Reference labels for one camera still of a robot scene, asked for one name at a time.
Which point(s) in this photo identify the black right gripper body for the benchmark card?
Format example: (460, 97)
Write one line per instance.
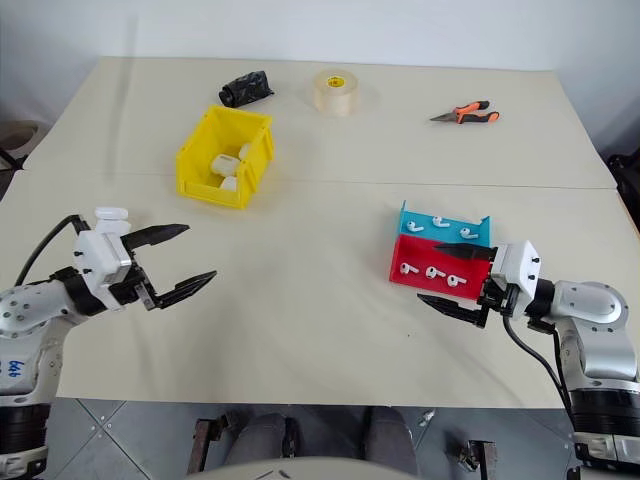
(500, 297)

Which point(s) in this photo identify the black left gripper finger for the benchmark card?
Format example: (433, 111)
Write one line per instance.
(187, 289)
(160, 233)

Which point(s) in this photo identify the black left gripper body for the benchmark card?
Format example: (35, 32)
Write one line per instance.
(132, 292)

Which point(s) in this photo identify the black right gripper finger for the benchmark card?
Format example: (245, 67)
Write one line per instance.
(465, 251)
(455, 309)

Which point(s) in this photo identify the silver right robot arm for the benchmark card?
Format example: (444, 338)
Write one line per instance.
(595, 310)

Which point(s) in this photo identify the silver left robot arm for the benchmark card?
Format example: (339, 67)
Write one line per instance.
(30, 310)

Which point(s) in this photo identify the yellow plastic bin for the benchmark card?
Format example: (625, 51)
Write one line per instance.
(197, 170)

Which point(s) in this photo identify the blue plastic tray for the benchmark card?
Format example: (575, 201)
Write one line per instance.
(450, 231)

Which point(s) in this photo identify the red plastic tray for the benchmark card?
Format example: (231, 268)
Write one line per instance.
(415, 250)

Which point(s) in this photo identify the black rolled bag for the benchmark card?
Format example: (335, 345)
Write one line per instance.
(246, 87)

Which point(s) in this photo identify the grey background object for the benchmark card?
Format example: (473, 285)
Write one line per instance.
(15, 137)

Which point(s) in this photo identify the dark background object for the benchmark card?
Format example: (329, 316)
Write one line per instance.
(626, 175)

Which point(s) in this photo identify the clear tape roll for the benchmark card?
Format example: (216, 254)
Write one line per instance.
(336, 95)

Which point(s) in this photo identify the pale rounded robot body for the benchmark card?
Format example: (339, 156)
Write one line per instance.
(300, 471)

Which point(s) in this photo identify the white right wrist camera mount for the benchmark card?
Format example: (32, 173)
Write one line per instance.
(517, 270)

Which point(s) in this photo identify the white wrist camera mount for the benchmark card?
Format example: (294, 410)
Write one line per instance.
(517, 270)
(100, 260)

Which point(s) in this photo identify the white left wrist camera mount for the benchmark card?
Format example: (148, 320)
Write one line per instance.
(100, 260)

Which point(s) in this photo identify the rusty metal bracket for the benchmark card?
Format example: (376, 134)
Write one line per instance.
(477, 456)
(204, 442)

